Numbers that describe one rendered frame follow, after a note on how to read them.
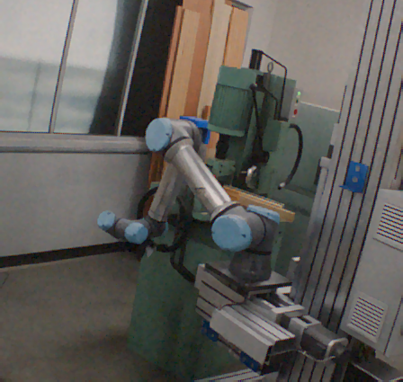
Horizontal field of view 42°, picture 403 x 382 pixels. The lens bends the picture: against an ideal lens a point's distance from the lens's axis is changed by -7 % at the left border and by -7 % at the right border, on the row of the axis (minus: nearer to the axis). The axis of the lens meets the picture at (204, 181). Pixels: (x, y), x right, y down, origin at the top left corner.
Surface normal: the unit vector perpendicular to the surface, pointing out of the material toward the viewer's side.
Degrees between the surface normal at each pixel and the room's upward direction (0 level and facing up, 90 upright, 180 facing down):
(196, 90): 87
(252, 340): 90
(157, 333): 90
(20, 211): 90
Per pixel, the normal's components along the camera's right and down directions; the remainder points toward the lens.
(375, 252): -0.79, -0.04
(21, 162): 0.77, 0.27
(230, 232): -0.51, 0.13
